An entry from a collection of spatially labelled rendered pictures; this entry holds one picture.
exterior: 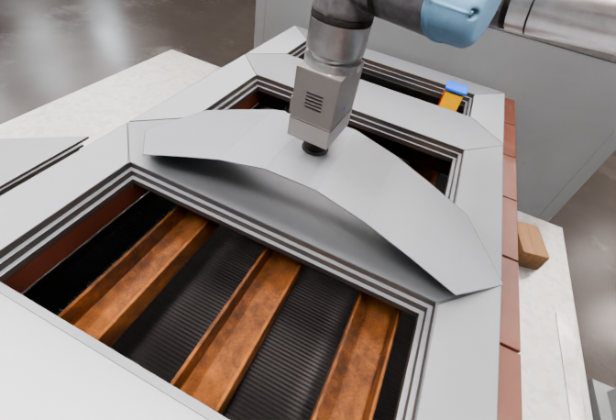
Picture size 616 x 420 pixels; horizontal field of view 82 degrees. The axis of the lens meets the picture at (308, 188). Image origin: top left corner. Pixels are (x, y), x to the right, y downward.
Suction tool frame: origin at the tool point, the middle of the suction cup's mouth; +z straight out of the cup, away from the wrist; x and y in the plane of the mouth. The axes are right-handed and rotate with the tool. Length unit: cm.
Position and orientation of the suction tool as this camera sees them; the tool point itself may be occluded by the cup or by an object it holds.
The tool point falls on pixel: (313, 153)
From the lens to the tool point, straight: 56.6
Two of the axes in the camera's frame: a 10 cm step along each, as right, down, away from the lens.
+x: 8.8, 4.1, -2.4
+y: -4.5, 5.6, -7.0
